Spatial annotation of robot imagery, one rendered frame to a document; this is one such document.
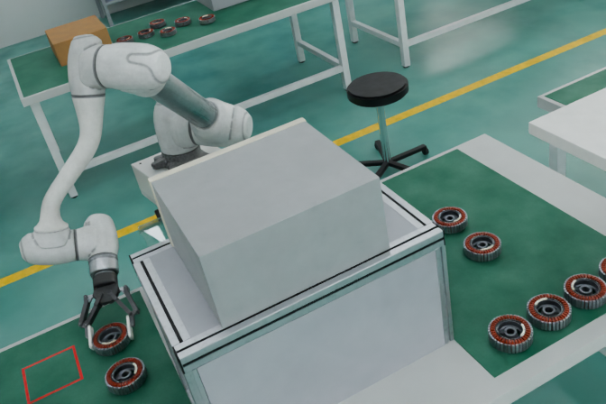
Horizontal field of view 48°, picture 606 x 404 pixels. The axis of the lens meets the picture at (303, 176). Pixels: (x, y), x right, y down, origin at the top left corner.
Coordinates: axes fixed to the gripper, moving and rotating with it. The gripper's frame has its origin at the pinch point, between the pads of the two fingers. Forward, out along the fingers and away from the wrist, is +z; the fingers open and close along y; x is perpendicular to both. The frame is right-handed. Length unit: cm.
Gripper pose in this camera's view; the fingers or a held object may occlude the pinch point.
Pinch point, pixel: (111, 337)
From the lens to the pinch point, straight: 215.0
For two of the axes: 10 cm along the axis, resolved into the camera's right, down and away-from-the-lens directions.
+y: -9.7, 2.4, -0.5
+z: 2.4, 8.4, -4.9
